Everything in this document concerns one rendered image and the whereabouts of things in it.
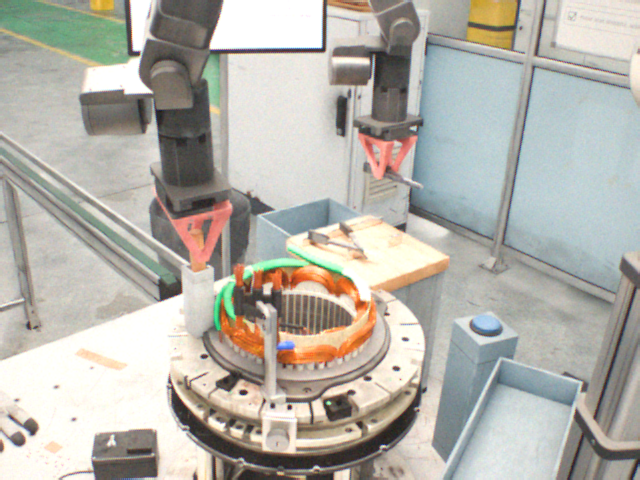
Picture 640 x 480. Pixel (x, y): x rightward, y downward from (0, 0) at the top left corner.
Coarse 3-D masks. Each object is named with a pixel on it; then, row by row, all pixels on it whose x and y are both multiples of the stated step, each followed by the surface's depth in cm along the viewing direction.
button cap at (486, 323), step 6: (474, 318) 97; (480, 318) 97; (486, 318) 97; (492, 318) 97; (474, 324) 96; (480, 324) 96; (486, 324) 95; (492, 324) 96; (498, 324) 96; (480, 330) 95; (486, 330) 95; (492, 330) 95; (498, 330) 96
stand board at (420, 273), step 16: (384, 224) 120; (288, 240) 113; (368, 240) 114; (384, 240) 114; (416, 240) 115; (320, 256) 108; (336, 256) 108; (368, 256) 109; (384, 256) 109; (400, 256) 109; (416, 256) 109; (432, 256) 110; (368, 272) 104; (384, 272) 104; (400, 272) 104; (416, 272) 106; (432, 272) 108; (384, 288) 102
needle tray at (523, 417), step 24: (504, 360) 85; (504, 384) 86; (528, 384) 84; (552, 384) 83; (576, 384) 81; (480, 408) 78; (504, 408) 82; (528, 408) 82; (552, 408) 82; (480, 432) 78; (504, 432) 78; (528, 432) 78; (552, 432) 78; (456, 456) 70; (480, 456) 74; (504, 456) 74; (528, 456) 74; (552, 456) 74
